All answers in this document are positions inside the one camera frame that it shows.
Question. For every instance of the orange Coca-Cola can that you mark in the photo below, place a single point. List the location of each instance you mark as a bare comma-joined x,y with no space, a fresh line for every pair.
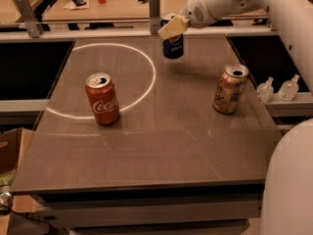
102,98

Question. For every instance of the grey metal bracket left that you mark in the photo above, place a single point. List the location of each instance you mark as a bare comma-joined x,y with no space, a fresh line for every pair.
32,25

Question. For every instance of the blue Pepsi can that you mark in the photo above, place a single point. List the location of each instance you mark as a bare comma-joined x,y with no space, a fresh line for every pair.
173,48

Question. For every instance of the grey table drawer unit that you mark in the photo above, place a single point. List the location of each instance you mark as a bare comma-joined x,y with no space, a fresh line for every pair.
153,206

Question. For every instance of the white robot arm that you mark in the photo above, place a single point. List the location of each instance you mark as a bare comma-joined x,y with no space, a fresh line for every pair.
287,207

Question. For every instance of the grey metal bracket middle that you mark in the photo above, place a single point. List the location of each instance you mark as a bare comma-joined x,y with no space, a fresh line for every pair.
154,15

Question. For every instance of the gold brown soda can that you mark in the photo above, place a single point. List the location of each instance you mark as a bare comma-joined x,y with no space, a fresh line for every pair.
230,88

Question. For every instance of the brown cardboard box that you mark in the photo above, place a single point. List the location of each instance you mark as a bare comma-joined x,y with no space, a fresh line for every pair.
13,145

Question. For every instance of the grey metal bracket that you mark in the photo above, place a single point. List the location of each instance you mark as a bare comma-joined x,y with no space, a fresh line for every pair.
32,25
154,15

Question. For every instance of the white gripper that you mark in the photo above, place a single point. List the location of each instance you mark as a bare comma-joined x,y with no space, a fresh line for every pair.
196,13

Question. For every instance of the clear sanitizer bottle right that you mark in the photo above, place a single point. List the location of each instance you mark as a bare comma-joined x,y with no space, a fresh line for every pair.
289,88

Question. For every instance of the clear sanitizer bottle left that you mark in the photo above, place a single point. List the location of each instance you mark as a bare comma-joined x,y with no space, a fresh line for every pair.
265,90

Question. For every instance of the clear sanitizer bottle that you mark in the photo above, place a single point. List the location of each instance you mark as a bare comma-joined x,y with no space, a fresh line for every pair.
265,90
289,88

